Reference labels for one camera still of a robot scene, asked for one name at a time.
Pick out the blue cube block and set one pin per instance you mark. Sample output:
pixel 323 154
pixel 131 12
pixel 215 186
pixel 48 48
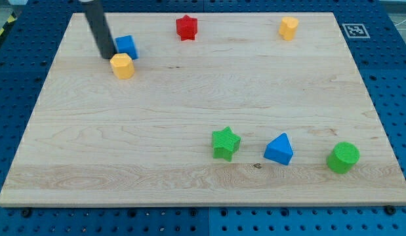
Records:
pixel 126 44

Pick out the light wooden board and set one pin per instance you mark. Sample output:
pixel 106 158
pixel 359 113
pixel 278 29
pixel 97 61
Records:
pixel 94 140

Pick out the green star block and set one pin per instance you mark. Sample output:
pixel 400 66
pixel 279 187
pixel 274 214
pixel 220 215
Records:
pixel 225 143

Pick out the blue triangle block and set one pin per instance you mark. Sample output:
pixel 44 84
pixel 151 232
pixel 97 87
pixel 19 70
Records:
pixel 279 150

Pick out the red star block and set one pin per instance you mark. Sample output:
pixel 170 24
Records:
pixel 186 27

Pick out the yellow hexagon block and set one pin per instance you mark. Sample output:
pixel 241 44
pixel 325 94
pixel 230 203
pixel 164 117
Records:
pixel 122 66

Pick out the yellow heart block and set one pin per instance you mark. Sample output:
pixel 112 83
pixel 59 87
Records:
pixel 288 27

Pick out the green cylinder block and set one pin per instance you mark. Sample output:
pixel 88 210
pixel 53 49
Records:
pixel 343 157

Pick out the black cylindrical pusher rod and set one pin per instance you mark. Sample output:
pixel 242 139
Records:
pixel 94 13

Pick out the white fiducial marker tag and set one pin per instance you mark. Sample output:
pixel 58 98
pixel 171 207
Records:
pixel 355 31

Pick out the black yellow hazard tape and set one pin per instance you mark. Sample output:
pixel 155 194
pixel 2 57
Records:
pixel 7 26

